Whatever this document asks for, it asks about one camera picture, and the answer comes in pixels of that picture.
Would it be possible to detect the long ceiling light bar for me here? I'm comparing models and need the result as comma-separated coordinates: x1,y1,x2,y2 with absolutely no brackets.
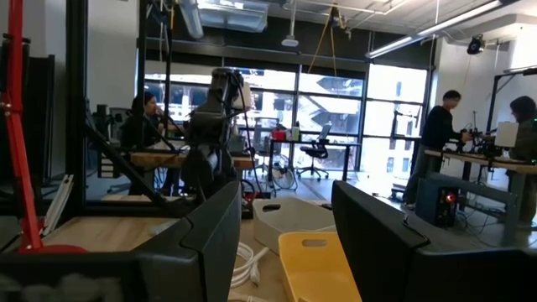
364,0,504,60

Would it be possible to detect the red desk lamp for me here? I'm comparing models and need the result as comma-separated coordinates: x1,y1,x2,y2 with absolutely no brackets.
0,0,88,255

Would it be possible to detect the black electronics box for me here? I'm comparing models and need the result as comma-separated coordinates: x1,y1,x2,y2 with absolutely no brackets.
414,178,461,229

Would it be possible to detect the yellow-orange plastic storage bin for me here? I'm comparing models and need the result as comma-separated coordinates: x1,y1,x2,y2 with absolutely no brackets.
278,232,362,302

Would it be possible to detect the person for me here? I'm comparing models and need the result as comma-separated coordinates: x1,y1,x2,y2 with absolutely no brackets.
402,90,474,211
505,95,537,223
120,91,182,196

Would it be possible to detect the black office chair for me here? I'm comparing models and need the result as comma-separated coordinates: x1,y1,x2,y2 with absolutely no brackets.
296,121,333,181

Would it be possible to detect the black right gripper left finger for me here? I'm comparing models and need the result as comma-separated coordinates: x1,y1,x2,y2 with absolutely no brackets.
0,180,243,302

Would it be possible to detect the silver ceiling air duct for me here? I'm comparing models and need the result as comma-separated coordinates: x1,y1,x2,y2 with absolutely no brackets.
178,0,270,39

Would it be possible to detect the wooden workbench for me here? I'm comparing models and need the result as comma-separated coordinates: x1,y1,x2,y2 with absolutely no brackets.
129,150,255,171
423,148,537,245

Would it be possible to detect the yellow hanging strap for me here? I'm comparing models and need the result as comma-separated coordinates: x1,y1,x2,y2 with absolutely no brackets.
307,3,339,76

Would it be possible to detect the white cable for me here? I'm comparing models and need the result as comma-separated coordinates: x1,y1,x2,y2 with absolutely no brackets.
228,242,270,302

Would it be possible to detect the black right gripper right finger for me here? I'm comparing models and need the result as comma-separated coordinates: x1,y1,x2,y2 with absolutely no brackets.
331,180,537,302

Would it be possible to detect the white floor fan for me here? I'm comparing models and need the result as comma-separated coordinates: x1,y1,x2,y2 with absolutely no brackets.
271,166,298,190

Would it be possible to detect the white pendant lamp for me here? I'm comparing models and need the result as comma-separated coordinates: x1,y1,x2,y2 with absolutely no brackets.
280,0,300,48

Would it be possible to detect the black background rig frame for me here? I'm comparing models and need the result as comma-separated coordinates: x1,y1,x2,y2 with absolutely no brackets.
485,65,537,136

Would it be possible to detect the white plastic storage bin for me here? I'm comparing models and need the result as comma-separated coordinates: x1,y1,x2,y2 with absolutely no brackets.
252,197,336,255

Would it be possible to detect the black ceiling spotlight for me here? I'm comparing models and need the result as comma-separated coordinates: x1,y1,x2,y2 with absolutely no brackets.
467,34,487,56

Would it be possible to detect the white box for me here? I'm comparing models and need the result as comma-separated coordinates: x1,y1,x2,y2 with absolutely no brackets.
494,121,520,148

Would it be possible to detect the black office desk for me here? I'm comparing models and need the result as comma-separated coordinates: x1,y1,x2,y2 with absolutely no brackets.
267,138,362,182

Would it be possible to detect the black panel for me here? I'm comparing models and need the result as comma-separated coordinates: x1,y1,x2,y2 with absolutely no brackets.
23,53,56,182

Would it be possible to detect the black aluminium rig frame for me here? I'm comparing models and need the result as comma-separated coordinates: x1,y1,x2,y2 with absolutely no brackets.
0,0,202,219

